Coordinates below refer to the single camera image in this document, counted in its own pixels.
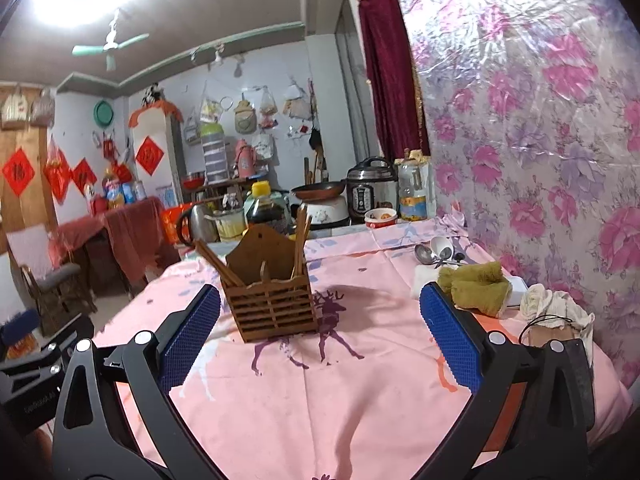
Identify white flat box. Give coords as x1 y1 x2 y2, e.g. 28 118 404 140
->
506 276 527 307

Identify white refrigerator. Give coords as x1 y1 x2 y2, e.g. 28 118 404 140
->
131 107 186 206

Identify maroon curtain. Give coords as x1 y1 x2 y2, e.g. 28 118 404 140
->
357 0 432 161

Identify beige hanging bag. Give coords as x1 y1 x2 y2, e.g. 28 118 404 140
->
234 100 258 133

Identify wooden door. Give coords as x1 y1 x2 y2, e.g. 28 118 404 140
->
0 87 60 246

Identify orange cloth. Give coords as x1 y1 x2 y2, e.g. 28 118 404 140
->
129 100 183 128

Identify clear plastic hanging bag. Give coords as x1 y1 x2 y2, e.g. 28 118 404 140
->
257 87 278 128
200 82 223 126

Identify wooden poles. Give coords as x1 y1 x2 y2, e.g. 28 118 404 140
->
302 155 328 186

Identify red hanging decoration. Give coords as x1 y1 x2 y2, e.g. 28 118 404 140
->
44 147 73 206

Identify green ceiling fan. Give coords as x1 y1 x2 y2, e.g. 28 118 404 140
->
71 7 151 72

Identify black cable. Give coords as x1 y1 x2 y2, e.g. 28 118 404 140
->
519 314 576 346

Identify orange gift box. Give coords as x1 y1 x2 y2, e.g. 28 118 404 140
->
160 205 193 246

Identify copper frying pan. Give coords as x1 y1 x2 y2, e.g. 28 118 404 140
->
291 181 347 201

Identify red white bowl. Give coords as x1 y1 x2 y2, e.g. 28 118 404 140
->
364 207 399 229

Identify red printed box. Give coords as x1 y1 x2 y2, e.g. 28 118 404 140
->
7 337 38 358

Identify stacked steamer green lid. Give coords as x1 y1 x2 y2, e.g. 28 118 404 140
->
200 122 228 184

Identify white electric cooker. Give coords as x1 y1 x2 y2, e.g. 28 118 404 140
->
292 195 349 231

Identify printed white hanging bag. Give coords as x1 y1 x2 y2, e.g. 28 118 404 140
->
250 132 275 161

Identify dark blue cloth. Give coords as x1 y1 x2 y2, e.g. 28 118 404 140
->
0 310 41 356

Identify pink printed blanket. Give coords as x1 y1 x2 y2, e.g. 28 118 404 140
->
45 217 636 480

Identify floral plastic wall sheet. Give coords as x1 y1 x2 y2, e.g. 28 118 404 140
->
387 0 640 391

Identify white cloth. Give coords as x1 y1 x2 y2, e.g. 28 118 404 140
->
520 284 596 331

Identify wooden side table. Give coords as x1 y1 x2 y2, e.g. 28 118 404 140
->
192 180 256 206

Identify pink thermos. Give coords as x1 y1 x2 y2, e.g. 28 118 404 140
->
235 139 257 179

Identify metal soup spoon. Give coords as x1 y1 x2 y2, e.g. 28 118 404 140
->
414 244 443 266

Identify green plate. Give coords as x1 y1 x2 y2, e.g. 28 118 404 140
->
93 100 115 128

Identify silver black pressure cooker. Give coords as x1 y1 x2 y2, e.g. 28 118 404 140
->
346 156 399 221

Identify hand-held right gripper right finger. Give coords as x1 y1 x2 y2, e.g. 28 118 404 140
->
419 281 591 480

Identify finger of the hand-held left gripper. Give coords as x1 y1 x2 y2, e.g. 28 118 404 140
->
0 355 63 386
42 314 96 361

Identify brown cardboard box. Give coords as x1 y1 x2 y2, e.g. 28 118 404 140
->
522 322 583 356

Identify grey sliding door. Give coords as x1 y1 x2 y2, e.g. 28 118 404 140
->
335 0 381 161

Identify table with red cloth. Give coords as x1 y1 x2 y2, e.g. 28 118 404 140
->
55 196 166 291

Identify white paper tissue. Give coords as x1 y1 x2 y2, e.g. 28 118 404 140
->
414 265 443 301

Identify cooking oil bottle blue label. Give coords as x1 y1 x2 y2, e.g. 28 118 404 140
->
102 167 126 209

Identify dark sauce bottle yellow cap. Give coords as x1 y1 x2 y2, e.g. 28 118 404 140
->
244 181 288 236

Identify olive green cloth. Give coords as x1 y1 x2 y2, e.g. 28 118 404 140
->
439 261 512 318

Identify red diamond paper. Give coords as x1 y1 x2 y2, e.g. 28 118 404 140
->
71 158 98 196
2 147 36 197
135 136 166 176

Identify clear bottle yellow label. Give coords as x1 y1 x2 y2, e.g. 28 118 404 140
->
397 149 430 222

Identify wooden utensil holder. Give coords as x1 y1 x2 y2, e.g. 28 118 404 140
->
220 224 321 343

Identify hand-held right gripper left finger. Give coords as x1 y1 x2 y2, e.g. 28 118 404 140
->
50 284 231 480

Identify stainless electric kettle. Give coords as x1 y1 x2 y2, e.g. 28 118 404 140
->
176 204 218 247

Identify wicker chair grey cushion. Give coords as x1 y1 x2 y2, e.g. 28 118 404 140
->
6 224 98 338

